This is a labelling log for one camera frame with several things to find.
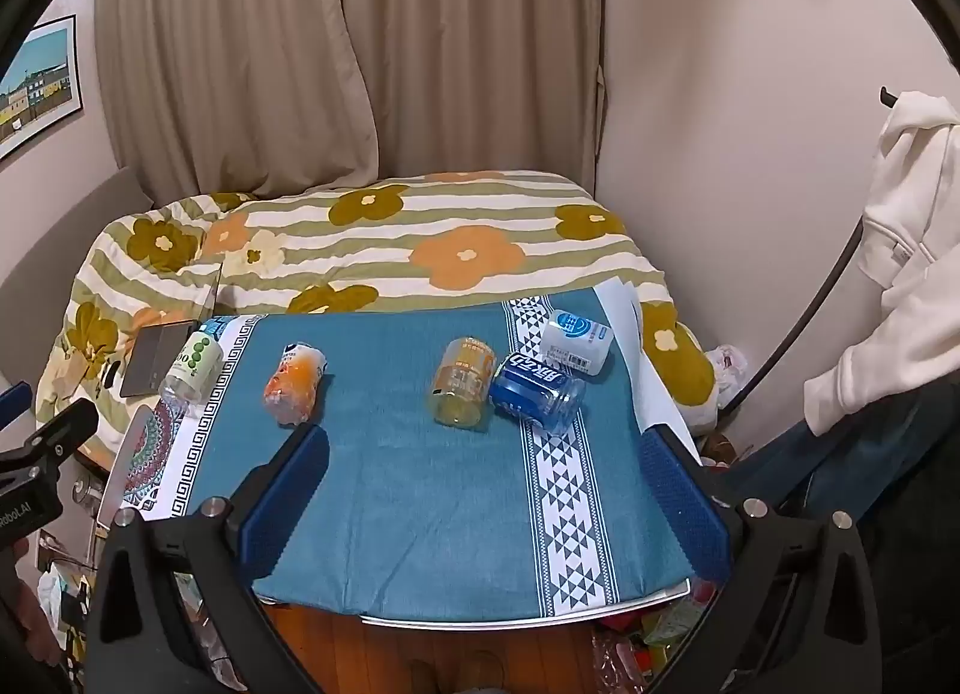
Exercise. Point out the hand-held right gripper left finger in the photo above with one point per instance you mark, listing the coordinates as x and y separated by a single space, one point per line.
281 503

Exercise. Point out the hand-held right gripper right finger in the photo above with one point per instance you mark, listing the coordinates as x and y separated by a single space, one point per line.
682 506

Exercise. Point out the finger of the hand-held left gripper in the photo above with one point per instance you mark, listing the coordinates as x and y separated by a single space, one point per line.
13 405

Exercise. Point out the clear cup orange label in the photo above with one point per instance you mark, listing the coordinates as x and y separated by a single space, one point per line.
294 385

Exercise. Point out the clear cup green dotted label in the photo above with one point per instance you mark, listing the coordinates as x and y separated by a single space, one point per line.
193 364

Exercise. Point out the clear cup white blue label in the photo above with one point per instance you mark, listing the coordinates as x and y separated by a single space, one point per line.
576 341

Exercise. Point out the clear cup yellow label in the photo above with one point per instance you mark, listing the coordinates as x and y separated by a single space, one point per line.
461 382

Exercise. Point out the person's left hand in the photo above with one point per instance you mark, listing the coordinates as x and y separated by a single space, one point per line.
41 626

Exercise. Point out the teal patterned cloth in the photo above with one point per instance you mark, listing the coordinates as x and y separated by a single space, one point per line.
405 506

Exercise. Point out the pile of colourful packets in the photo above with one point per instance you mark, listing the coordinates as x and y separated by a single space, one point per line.
660 634

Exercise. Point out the white plastic bag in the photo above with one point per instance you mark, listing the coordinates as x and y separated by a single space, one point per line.
726 371

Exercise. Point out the grey bed headboard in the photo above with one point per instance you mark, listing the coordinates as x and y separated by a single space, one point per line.
52 266

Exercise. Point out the grey tablet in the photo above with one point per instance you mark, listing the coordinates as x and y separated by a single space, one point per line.
154 360

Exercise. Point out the blue jeans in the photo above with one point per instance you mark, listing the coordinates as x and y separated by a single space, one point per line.
855 454

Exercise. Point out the white paper sheet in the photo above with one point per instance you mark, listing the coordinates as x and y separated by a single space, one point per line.
622 311

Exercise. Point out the black clothes rack pole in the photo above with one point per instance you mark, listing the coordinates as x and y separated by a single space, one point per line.
832 281

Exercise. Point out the floral striped blanket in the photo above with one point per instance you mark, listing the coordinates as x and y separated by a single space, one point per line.
420 244

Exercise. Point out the white hoodie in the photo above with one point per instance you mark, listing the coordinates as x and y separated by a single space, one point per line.
911 236

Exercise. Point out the beige curtain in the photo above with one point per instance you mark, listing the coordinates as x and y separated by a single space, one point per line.
480 41
225 48

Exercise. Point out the framed wall picture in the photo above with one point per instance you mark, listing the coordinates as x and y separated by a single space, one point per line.
37 90

